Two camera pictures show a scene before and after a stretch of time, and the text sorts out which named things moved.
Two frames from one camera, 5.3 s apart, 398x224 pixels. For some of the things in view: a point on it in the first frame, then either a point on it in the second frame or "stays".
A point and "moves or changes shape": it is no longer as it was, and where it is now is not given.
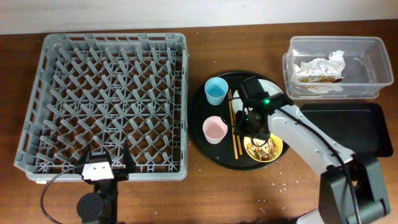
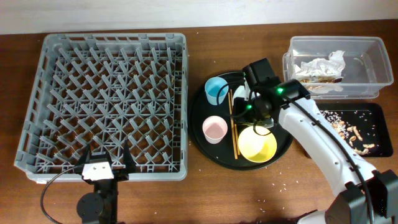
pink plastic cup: [215, 129] stays
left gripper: [129, 163] stays
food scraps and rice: [262, 150] to [357, 129]
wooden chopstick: [233, 128] stays
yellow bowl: [264, 150] moves or changes shape
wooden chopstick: [237, 140] stays
